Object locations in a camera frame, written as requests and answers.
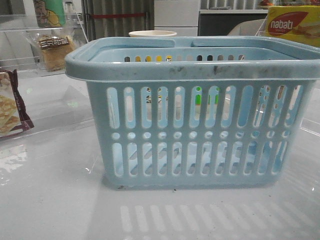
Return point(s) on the clear acrylic display shelf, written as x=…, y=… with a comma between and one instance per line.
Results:
x=34, y=47

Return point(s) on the packaged bread slice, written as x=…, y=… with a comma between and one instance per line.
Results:
x=53, y=48

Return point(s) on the white cabinet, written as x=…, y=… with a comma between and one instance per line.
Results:
x=180, y=16

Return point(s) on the green cartoon snack package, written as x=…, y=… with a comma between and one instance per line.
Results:
x=49, y=13

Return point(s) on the brown cracker snack bag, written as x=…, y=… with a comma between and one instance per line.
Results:
x=13, y=113

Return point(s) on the yellow nabati wafer box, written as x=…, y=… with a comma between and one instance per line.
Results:
x=294, y=23

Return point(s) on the light blue plastic basket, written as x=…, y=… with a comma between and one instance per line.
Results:
x=195, y=111

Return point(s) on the cream paper cup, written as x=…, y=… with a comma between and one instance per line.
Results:
x=152, y=33

